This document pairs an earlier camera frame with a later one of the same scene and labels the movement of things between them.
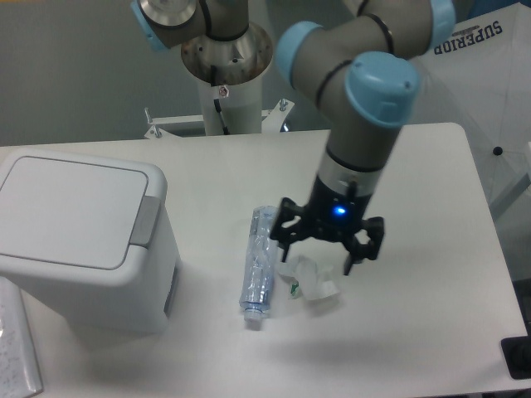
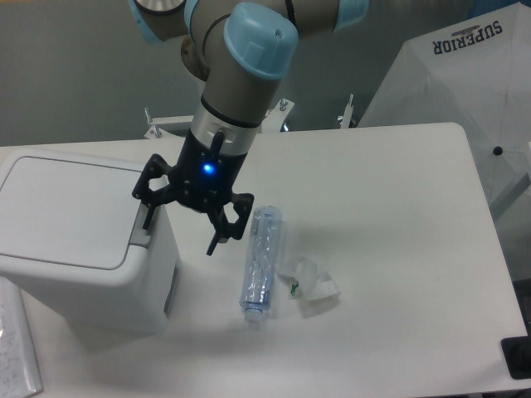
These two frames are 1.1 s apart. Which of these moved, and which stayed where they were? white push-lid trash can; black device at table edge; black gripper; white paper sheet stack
Moved: black gripper
Stayed: black device at table edge; white paper sheet stack; white push-lid trash can
